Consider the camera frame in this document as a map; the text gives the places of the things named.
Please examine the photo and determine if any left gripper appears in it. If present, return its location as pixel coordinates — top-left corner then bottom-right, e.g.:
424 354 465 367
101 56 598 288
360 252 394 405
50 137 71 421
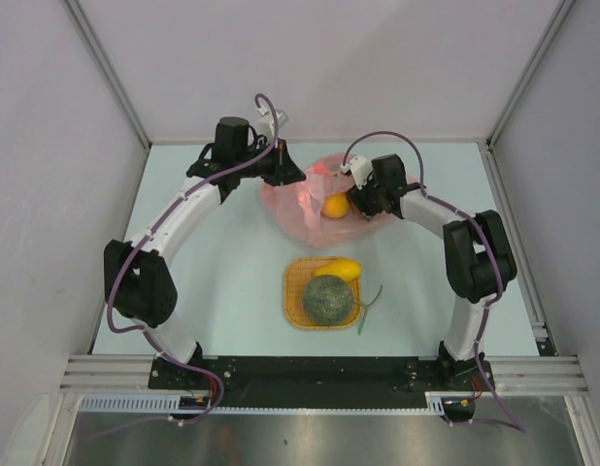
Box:
235 138 306 187

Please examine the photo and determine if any fake yellow orange fruit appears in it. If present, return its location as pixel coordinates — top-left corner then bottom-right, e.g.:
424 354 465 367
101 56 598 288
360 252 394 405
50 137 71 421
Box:
321 193 350 219

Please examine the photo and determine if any pink plastic bag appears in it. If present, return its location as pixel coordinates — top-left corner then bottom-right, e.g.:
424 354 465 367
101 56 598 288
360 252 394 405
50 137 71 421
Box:
260 153 395 249

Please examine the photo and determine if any yellow fake mango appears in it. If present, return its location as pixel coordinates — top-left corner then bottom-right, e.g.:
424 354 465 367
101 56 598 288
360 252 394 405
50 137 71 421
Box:
314 258 363 282

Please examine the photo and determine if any woven bamboo tray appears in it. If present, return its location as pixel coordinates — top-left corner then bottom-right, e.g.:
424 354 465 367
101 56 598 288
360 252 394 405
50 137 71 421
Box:
283 256 363 330

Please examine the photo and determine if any green fake melon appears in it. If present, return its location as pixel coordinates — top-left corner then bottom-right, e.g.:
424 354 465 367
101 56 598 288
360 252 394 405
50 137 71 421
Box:
302 275 383 329

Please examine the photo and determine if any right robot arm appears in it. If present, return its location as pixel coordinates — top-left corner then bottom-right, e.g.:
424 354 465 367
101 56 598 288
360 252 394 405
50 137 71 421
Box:
341 154 517 389

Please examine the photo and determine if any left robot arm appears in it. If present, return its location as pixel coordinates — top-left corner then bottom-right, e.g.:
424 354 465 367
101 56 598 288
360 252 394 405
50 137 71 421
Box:
104 110 306 388

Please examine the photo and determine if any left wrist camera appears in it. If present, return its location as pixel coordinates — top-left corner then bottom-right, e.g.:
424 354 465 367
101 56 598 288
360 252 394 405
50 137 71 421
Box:
255 109 288 143

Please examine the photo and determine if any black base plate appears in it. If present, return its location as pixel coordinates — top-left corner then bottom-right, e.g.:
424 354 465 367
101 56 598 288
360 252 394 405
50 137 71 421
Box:
148 355 495 409

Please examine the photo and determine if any white cable duct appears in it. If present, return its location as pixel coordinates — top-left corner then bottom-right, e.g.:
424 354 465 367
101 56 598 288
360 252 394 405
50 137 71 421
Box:
79 391 476 416

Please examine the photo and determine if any aluminium frame rail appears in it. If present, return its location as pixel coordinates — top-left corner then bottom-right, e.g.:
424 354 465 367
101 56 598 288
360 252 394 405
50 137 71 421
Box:
59 354 588 396

